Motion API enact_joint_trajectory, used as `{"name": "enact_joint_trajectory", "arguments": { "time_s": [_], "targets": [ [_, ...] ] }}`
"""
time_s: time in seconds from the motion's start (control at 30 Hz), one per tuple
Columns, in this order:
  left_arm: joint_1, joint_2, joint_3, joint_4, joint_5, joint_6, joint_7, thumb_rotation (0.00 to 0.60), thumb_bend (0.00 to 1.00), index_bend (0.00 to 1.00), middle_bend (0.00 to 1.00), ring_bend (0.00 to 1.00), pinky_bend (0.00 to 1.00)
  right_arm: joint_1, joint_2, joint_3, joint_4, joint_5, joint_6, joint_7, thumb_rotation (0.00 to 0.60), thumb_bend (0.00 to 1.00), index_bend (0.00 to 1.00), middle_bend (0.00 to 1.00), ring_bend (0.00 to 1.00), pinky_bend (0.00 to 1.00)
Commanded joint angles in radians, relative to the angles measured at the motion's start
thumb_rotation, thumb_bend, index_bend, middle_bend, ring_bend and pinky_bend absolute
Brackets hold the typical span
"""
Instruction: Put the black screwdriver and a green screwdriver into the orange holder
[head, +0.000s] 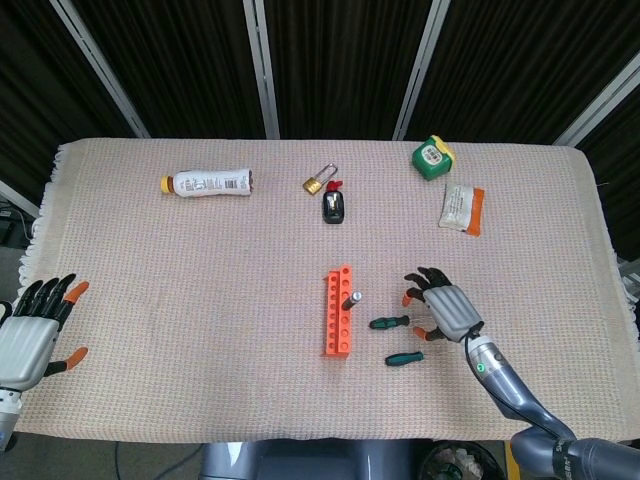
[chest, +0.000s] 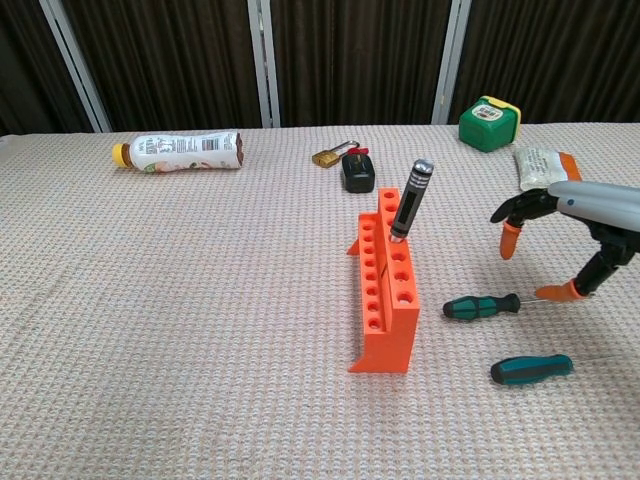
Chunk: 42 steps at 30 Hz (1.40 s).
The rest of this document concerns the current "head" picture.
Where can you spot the green yellow tape measure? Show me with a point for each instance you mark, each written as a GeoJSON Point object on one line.
{"type": "Point", "coordinates": [431, 159]}

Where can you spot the dark fabric partition panel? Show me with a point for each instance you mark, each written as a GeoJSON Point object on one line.
{"type": "Point", "coordinates": [175, 65]}
{"type": "Point", "coordinates": [35, 90]}
{"type": "Point", "coordinates": [510, 65]}
{"type": "Point", "coordinates": [345, 65]}

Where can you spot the brass padlock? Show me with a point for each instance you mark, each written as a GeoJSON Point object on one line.
{"type": "Point", "coordinates": [311, 187]}

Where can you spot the white orange sachet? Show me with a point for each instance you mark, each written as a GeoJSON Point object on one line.
{"type": "Point", "coordinates": [457, 207]}

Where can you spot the orange screwdriver rack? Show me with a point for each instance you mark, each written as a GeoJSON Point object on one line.
{"type": "Point", "coordinates": [337, 330]}

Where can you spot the black plug adapter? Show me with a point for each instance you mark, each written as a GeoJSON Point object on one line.
{"type": "Point", "coordinates": [333, 207]}

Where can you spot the beige woven tablecloth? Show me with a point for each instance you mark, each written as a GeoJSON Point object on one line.
{"type": "Point", "coordinates": [200, 300]}

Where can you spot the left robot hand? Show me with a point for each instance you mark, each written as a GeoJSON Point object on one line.
{"type": "Point", "coordinates": [25, 345]}

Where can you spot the silver black precision screwdriver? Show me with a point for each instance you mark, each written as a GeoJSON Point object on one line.
{"type": "Point", "coordinates": [352, 298]}

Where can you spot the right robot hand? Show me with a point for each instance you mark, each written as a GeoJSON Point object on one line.
{"type": "Point", "coordinates": [450, 310]}

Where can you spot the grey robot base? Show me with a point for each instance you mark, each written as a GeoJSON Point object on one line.
{"type": "Point", "coordinates": [310, 460]}

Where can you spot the white bottle yellow cap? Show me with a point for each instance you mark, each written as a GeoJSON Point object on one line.
{"type": "Point", "coordinates": [210, 182]}

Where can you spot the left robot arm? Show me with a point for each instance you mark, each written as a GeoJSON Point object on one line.
{"type": "Point", "coordinates": [7, 415]}

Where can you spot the black waste bin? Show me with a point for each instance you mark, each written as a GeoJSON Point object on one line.
{"type": "Point", "coordinates": [460, 462]}

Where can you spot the aluminium partition post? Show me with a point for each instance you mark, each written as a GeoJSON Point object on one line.
{"type": "Point", "coordinates": [420, 70]}
{"type": "Point", "coordinates": [17, 197]}
{"type": "Point", "coordinates": [100, 70]}
{"type": "Point", "coordinates": [262, 75]}
{"type": "Point", "coordinates": [600, 102]}

